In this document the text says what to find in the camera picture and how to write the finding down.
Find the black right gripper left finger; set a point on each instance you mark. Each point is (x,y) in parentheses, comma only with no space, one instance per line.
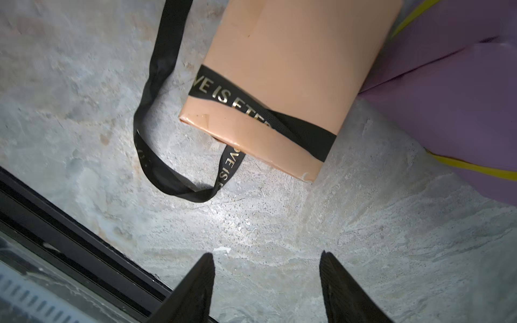
(190,301)

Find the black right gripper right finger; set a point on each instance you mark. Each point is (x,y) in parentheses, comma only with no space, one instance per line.
(344,299)

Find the black ribbon gold lettering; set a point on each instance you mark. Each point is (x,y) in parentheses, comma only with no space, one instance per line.
(218,107)

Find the yellow ribbon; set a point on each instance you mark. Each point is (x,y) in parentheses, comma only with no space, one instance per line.
(472,167)

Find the peach gift box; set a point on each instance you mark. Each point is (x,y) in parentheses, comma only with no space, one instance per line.
(305,59)

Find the purple gift box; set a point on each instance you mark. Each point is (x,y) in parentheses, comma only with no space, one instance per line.
(448,93)

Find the white slotted cable duct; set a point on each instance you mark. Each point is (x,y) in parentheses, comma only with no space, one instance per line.
(34,302)

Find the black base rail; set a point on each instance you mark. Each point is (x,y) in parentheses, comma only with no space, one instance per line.
(77,252)

